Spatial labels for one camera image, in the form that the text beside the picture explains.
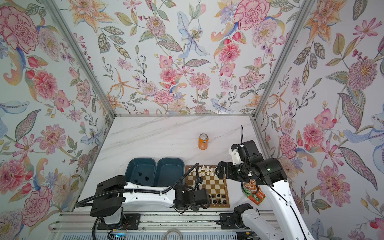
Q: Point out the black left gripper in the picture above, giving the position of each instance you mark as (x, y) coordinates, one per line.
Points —
(197, 208)

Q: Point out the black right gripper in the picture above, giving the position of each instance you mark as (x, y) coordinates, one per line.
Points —
(228, 166)

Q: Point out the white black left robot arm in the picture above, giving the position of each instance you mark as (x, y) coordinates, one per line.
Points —
(114, 195)

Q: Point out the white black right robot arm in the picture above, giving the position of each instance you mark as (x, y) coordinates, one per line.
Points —
(248, 164)

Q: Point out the wooden chess board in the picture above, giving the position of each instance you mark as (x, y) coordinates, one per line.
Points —
(216, 188)

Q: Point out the green snack packet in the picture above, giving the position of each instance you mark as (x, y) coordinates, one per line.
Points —
(253, 192)

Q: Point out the right teal plastic tray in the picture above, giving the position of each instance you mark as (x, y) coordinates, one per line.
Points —
(168, 171)

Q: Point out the teal plastic tray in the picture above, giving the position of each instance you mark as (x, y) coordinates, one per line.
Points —
(168, 171)
(146, 166)

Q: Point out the orange soda can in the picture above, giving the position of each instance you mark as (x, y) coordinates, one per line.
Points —
(203, 141)

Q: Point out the left teal plastic tray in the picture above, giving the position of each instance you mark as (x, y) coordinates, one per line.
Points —
(146, 166)

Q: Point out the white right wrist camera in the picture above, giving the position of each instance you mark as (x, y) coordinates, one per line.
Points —
(235, 156)

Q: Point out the aluminium mounting rail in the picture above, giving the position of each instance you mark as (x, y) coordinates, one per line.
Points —
(82, 222)

